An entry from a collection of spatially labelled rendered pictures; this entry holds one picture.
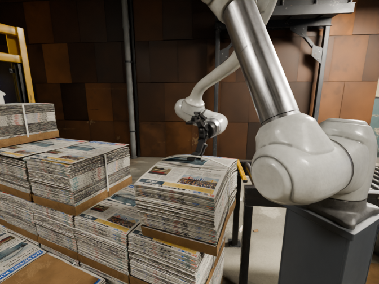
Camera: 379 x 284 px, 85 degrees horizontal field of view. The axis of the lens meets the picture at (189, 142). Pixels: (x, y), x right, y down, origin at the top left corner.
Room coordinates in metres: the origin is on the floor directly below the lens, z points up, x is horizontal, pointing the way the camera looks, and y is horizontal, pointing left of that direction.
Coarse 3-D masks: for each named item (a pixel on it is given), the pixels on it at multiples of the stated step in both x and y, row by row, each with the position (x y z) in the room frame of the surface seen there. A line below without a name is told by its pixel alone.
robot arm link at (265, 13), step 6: (258, 0) 0.77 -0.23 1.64; (264, 0) 0.78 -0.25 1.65; (270, 0) 0.80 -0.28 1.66; (276, 0) 0.82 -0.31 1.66; (258, 6) 0.78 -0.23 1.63; (264, 6) 0.79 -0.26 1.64; (270, 6) 0.81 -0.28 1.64; (264, 12) 0.81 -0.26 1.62; (270, 12) 0.82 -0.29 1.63; (264, 18) 0.82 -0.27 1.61
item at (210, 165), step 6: (162, 162) 0.79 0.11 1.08; (168, 162) 0.79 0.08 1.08; (174, 162) 0.79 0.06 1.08; (180, 162) 0.79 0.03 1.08; (186, 162) 0.79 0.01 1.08; (192, 162) 0.79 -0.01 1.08; (198, 162) 0.79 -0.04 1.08; (204, 162) 0.79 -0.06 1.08; (210, 162) 0.79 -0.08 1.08; (210, 168) 0.72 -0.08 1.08; (216, 168) 0.72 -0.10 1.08; (222, 168) 0.72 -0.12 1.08; (228, 168) 0.73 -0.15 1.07; (228, 174) 0.74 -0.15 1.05; (228, 180) 0.74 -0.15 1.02; (228, 186) 0.74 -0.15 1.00; (228, 192) 0.73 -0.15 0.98; (228, 198) 0.72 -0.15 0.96; (228, 204) 0.72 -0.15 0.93
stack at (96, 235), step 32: (128, 192) 1.03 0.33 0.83; (32, 224) 0.93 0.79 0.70; (64, 224) 0.82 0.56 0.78; (96, 224) 0.75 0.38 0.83; (128, 224) 0.75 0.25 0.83; (64, 256) 0.85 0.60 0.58; (96, 256) 0.75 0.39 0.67; (128, 256) 0.70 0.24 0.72; (160, 256) 0.63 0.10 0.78; (192, 256) 0.58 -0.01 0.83
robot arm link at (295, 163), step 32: (224, 0) 0.68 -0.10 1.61; (256, 0) 0.70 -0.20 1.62; (256, 32) 0.61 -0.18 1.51; (256, 64) 0.58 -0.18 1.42; (256, 96) 0.57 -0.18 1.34; (288, 96) 0.53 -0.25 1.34; (288, 128) 0.47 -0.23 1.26; (320, 128) 0.49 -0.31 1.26; (256, 160) 0.47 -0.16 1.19; (288, 160) 0.41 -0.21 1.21; (320, 160) 0.42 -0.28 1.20; (288, 192) 0.40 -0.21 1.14; (320, 192) 0.41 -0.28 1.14
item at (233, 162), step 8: (200, 160) 0.83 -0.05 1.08; (208, 160) 0.83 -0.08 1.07; (216, 160) 0.84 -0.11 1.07; (224, 160) 0.84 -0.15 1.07; (232, 160) 0.85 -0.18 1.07; (232, 168) 0.81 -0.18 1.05; (232, 176) 0.79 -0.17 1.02; (232, 184) 0.80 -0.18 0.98; (232, 192) 0.79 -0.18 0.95; (232, 200) 0.80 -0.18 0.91
